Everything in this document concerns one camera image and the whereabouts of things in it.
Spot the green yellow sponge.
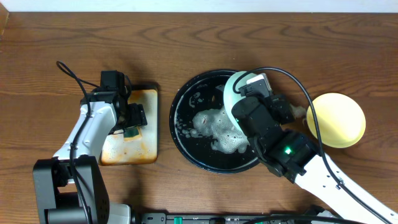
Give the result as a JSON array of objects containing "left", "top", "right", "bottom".
[{"left": 123, "top": 128, "right": 139, "bottom": 138}]

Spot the mint plate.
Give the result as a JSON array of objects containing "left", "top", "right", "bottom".
[{"left": 223, "top": 71, "right": 245, "bottom": 131}]

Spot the black rectangular soapy tray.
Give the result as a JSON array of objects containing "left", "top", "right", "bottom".
[{"left": 99, "top": 83, "right": 159, "bottom": 166}]

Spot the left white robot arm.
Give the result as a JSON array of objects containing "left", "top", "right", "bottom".
[{"left": 33, "top": 91, "right": 147, "bottom": 223}]

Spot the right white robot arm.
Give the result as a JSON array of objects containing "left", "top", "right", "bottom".
[{"left": 223, "top": 93, "right": 397, "bottom": 223}]

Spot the black round tray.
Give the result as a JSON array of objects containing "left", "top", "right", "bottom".
[{"left": 169, "top": 69, "right": 259, "bottom": 174}]

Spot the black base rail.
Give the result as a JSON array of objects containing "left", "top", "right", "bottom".
[{"left": 131, "top": 210, "right": 337, "bottom": 224}]

